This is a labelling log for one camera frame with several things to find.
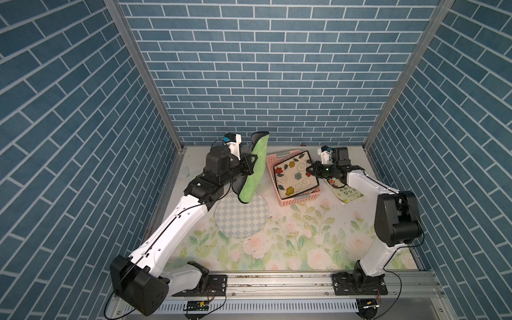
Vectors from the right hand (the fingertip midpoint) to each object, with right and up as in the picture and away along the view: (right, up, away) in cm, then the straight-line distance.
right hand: (308, 169), depth 94 cm
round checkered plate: (-33, -24, -4) cm, 41 cm away
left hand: (-21, +5, -24) cm, 33 cm away
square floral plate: (-7, -4, +2) cm, 9 cm away
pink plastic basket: (-16, +5, +14) cm, 22 cm away
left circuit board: (-45, -49, -22) cm, 71 cm away
